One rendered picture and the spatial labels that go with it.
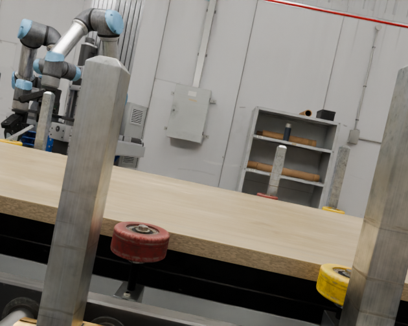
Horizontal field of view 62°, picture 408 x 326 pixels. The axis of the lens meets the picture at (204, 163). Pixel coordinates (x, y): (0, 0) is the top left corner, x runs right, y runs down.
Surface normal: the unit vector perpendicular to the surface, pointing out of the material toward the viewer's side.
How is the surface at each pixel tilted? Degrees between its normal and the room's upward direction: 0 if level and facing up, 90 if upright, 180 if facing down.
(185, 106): 90
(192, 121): 90
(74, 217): 90
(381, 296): 90
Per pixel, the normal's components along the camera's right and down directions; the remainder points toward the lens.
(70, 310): -0.04, 0.04
